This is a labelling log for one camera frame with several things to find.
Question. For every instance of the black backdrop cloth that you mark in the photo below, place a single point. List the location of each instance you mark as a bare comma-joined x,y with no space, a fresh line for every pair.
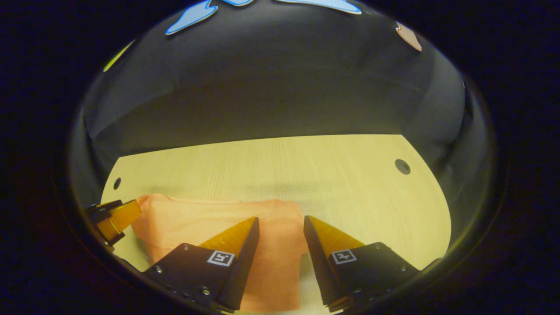
284,87

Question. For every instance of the orange T-shirt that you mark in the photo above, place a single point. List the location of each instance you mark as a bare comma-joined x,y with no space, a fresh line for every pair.
192,223

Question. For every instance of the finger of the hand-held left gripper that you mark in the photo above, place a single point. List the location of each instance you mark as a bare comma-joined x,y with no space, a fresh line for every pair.
124,216

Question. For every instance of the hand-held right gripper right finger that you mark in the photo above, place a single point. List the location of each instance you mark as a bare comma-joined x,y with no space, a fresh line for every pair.
317,262

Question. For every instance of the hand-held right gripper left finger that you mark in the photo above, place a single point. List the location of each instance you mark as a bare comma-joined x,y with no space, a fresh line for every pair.
245,267

